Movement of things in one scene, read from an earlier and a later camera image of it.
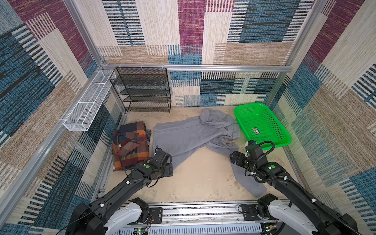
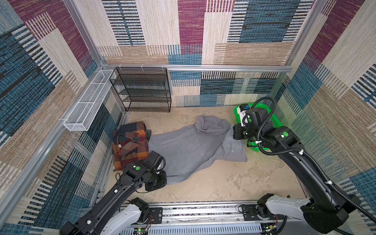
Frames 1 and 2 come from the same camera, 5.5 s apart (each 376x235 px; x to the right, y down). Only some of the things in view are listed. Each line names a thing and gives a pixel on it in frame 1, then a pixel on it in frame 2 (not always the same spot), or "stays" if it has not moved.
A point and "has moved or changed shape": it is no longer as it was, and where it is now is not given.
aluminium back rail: [198, 67] stays
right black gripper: [240, 156] -> [237, 128]
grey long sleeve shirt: [213, 129] has moved or changed shape
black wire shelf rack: [142, 89] stays
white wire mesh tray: [82, 116] stays
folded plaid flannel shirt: [130, 145] stays
